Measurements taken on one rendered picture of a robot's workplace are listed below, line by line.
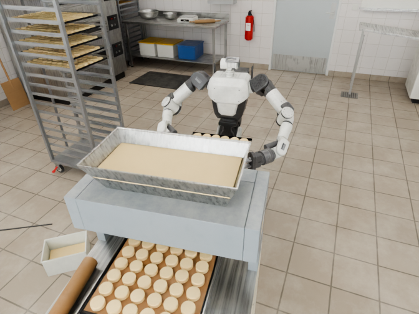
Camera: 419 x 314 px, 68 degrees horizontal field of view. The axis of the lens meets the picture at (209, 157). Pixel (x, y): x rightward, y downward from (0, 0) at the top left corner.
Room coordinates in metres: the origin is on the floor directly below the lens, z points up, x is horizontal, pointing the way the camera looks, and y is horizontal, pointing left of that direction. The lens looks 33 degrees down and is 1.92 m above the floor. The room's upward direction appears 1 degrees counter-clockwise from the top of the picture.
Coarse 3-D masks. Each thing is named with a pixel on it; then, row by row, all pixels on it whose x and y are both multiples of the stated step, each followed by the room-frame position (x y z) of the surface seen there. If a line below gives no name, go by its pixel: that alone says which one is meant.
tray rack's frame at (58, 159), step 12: (0, 12) 2.72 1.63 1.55; (24, 12) 2.94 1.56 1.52; (12, 48) 2.72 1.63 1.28; (24, 72) 2.74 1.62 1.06; (24, 84) 2.73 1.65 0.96; (48, 84) 2.95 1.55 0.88; (36, 108) 2.74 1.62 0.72; (48, 144) 2.73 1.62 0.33; (96, 144) 3.03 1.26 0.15; (60, 156) 2.78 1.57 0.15; (84, 156) 2.77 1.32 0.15
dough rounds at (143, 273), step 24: (120, 264) 0.78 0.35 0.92; (144, 264) 0.80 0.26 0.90; (168, 264) 0.78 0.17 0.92; (192, 264) 0.78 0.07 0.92; (120, 288) 0.68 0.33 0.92; (144, 288) 0.69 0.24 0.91; (168, 288) 0.69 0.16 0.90; (192, 288) 0.67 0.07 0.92; (96, 312) 0.61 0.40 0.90; (120, 312) 0.60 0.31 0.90; (144, 312) 0.59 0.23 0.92; (168, 312) 0.59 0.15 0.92; (192, 312) 0.59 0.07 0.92
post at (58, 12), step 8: (56, 0) 2.49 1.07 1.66; (56, 8) 2.48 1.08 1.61; (56, 16) 2.49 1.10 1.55; (64, 32) 2.49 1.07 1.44; (64, 40) 2.48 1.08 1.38; (72, 64) 2.49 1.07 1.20; (72, 72) 2.48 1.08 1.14; (80, 96) 2.48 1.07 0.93; (80, 104) 2.48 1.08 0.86; (88, 120) 2.50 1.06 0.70; (88, 128) 2.48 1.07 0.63; (88, 136) 2.49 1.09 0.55
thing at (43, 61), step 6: (30, 60) 2.80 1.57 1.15; (36, 60) 2.82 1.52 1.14; (42, 60) 2.79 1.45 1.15; (48, 60) 2.81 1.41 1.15; (54, 60) 2.80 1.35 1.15; (60, 60) 2.79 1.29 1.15; (78, 60) 2.77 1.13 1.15; (84, 60) 2.76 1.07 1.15; (90, 60) 2.76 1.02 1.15; (96, 60) 2.78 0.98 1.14; (60, 66) 2.63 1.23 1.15; (66, 66) 2.61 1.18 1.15; (78, 66) 2.61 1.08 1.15; (84, 66) 2.66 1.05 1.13
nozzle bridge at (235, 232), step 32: (96, 192) 0.91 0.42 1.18; (128, 192) 0.90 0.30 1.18; (256, 192) 0.89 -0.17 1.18; (96, 224) 0.86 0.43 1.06; (128, 224) 0.82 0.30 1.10; (160, 224) 0.79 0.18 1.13; (192, 224) 0.76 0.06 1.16; (224, 224) 0.73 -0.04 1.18; (256, 224) 0.73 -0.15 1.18; (224, 256) 0.73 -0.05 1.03; (256, 256) 0.70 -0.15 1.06
